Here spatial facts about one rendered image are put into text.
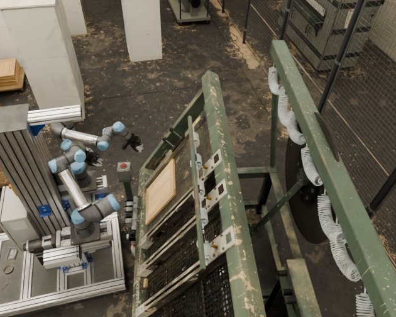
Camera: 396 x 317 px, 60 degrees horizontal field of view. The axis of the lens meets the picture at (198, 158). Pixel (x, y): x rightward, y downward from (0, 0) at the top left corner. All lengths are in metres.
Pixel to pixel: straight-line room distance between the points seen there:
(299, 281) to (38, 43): 3.91
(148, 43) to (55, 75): 2.10
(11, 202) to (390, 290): 2.54
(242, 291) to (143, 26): 5.23
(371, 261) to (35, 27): 4.10
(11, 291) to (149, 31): 4.43
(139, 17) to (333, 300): 4.93
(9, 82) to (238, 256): 5.16
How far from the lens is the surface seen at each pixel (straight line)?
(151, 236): 2.70
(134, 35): 6.29
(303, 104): 2.11
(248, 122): 5.25
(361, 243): 1.58
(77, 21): 7.46
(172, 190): 2.68
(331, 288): 3.99
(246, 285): 1.62
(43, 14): 4.51
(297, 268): 1.89
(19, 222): 2.92
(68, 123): 2.87
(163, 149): 3.17
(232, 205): 1.81
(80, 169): 2.99
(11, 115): 2.40
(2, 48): 6.75
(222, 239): 1.79
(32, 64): 4.84
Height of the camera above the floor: 3.44
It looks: 48 degrees down
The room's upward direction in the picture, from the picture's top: 3 degrees clockwise
